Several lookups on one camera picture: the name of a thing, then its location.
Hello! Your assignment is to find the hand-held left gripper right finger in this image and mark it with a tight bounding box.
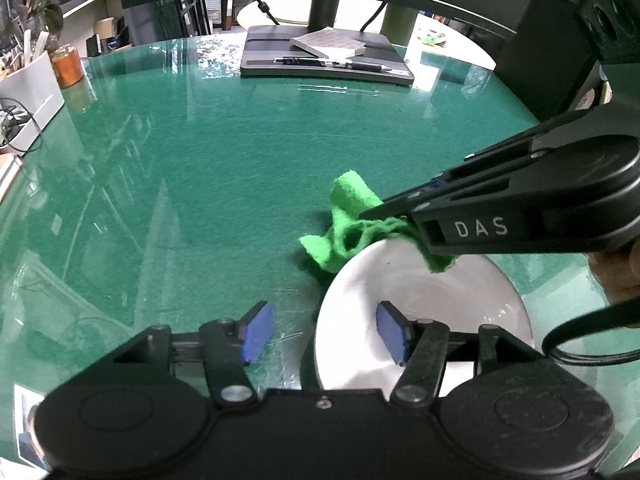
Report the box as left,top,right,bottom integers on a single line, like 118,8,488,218
376,301,543,409

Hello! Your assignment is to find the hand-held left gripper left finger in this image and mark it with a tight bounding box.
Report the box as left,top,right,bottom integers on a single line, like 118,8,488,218
114,301,275,409

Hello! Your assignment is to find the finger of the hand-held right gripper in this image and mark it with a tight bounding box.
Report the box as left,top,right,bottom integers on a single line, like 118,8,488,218
359,151,540,222
439,104,640,184

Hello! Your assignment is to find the green cleaning cloth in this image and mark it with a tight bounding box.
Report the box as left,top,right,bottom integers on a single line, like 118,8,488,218
299,171,457,275

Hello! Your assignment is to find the white bowl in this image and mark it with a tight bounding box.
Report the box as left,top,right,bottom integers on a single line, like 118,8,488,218
314,239,535,392

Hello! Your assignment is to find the person's right hand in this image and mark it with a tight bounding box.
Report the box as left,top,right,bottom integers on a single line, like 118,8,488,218
587,247,640,306

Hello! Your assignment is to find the black speaker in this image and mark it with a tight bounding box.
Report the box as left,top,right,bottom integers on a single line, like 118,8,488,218
492,0,640,126

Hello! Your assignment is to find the white round table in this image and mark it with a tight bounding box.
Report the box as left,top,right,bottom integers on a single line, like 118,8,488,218
236,0,498,73

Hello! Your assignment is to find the black pen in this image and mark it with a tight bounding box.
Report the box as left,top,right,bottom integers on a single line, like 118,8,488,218
274,56,393,72

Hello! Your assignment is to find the grey notepad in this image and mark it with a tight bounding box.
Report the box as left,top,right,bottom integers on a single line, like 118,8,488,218
291,26,368,59

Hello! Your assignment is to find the dark grey monitor stand base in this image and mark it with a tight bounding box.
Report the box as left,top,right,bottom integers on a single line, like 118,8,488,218
240,25,416,86

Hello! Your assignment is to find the stack of books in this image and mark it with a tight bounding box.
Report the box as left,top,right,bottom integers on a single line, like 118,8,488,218
0,152,23,201

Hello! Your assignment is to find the orange jar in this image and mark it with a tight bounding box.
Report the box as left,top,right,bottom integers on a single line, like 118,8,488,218
51,46,83,89

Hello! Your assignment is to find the grey desk organizer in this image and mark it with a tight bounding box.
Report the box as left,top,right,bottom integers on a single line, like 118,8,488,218
0,50,66,153

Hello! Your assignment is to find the black strap loop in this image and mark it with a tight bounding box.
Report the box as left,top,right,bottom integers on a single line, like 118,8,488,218
542,300,640,366

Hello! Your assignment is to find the black cable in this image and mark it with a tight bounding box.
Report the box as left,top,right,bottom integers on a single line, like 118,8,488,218
0,100,48,156

